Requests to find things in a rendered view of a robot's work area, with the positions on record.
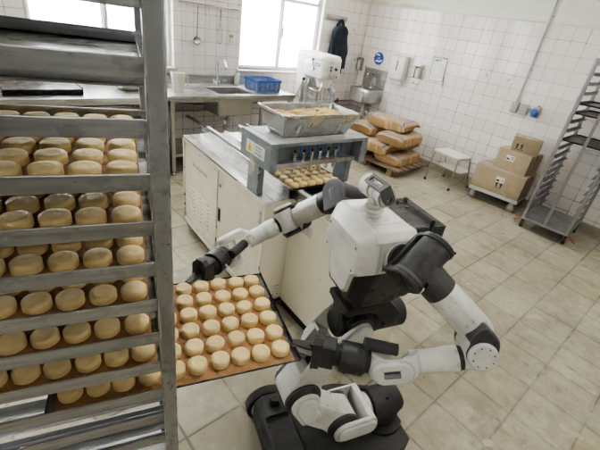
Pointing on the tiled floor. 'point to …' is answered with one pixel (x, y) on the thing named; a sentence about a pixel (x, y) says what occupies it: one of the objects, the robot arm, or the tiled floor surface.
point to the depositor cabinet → (231, 207)
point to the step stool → (452, 163)
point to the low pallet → (391, 165)
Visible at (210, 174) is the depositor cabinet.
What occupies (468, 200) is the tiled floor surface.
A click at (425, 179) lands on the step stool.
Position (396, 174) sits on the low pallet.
